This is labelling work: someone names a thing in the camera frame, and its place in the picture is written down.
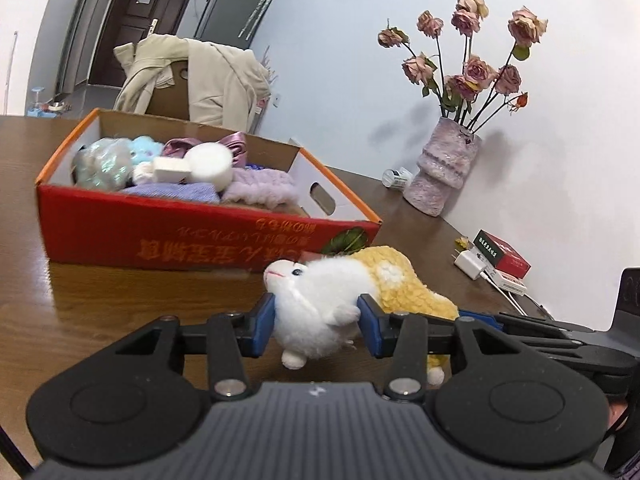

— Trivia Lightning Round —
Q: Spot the folded umbrella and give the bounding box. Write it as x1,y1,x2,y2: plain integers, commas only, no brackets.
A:
239,0,281,38

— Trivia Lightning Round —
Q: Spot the small white bottle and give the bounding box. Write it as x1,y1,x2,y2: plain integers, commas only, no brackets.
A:
382,167,413,191

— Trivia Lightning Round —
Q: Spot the beige jacket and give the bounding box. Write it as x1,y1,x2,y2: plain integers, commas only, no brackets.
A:
112,34,272,131

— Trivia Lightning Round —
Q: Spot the bunch of dried roses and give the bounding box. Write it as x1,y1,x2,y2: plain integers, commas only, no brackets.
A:
377,0,548,128

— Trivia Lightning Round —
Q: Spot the white and yellow plush rabbit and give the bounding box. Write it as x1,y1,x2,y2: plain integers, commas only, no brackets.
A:
263,246,460,387

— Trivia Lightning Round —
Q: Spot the white charger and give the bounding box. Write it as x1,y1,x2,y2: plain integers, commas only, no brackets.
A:
454,250,496,279

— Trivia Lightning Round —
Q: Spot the white rectangular sponge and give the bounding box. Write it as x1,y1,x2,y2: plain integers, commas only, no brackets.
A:
152,156,193,183

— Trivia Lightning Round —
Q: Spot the brown chair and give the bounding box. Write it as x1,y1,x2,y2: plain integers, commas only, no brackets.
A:
145,60,191,121

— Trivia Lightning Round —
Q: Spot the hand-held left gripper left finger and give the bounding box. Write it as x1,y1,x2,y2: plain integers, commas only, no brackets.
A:
116,294,277,402

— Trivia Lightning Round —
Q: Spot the red and orange cardboard box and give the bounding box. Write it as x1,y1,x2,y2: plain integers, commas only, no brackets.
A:
35,108,383,273

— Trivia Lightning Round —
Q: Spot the blue pet feeder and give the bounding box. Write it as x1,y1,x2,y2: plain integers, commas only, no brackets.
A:
26,87,68,118

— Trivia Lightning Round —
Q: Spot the light purple fluffy cloth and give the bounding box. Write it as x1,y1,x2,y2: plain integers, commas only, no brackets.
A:
222,167,302,208

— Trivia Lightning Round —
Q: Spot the iridescent green plush ball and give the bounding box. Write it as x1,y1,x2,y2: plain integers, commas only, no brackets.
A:
72,137,133,191

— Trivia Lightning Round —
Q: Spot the purple knitted towel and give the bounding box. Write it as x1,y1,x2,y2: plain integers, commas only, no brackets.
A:
120,182,221,206

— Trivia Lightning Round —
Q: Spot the pink ribbed vase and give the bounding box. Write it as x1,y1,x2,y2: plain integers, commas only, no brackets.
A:
402,117,482,217

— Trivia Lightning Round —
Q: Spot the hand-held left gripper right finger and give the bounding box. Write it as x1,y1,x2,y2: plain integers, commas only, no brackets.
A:
357,295,525,404

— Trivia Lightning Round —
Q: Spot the dark brown door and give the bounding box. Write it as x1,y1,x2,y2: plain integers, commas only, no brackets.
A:
89,0,207,88

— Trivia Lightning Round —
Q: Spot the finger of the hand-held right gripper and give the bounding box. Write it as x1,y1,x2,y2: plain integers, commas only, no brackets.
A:
459,309,602,358

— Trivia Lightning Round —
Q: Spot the white round sponge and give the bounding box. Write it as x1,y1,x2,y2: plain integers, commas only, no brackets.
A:
187,142,235,191

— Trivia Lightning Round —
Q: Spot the white power strip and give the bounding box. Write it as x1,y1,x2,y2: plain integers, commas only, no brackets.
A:
492,270,529,297

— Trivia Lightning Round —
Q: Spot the light blue plush toy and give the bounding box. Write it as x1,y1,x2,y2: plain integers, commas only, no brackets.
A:
131,135,165,166

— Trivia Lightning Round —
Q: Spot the grey refrigerator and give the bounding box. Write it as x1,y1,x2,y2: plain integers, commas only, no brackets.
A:
194,0,283,51

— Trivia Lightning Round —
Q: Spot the purple satin bow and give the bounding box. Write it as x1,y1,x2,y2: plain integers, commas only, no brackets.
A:
162,131,251,168

